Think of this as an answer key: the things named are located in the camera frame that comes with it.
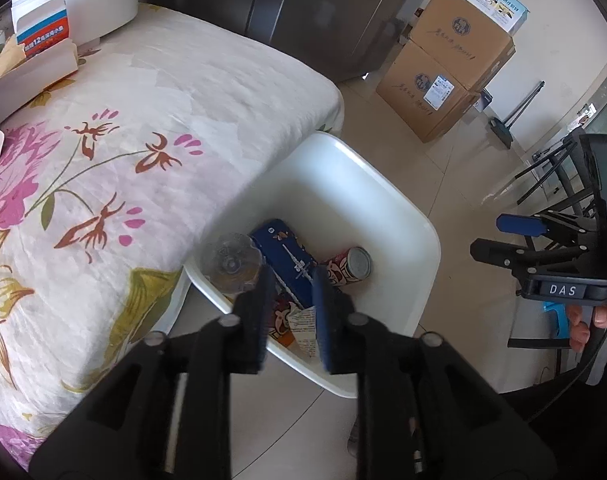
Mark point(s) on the torn brown cardboard box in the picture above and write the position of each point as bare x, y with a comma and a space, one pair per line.
39, 54

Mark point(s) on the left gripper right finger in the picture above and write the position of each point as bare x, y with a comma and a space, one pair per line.
423, 411

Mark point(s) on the person right hand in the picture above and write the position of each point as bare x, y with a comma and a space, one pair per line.
579, 330

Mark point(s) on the red cartoon drink can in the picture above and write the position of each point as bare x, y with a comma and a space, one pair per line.
279, 326

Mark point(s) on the blue white printed box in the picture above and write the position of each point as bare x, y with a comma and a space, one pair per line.
493, 0

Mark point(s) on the dark blue box in bin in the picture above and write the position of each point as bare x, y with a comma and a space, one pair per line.
289, 260

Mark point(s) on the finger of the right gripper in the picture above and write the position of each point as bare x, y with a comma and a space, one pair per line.
505, 255
521, 225

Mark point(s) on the silver nut snack bag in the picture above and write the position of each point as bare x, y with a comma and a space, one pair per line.
303, 325

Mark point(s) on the clear plastic bottle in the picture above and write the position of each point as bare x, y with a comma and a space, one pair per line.
232, 263

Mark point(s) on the upper cardboard box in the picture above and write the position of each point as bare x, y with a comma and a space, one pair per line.
458, 36

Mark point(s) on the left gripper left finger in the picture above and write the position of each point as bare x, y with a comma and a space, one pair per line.
163, 411

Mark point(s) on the floral tablecloth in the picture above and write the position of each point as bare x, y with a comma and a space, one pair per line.
108, 181

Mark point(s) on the white trash bin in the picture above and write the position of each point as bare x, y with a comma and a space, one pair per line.
333, 199

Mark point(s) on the lower cardboard box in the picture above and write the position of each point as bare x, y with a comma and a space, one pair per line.
423, 94

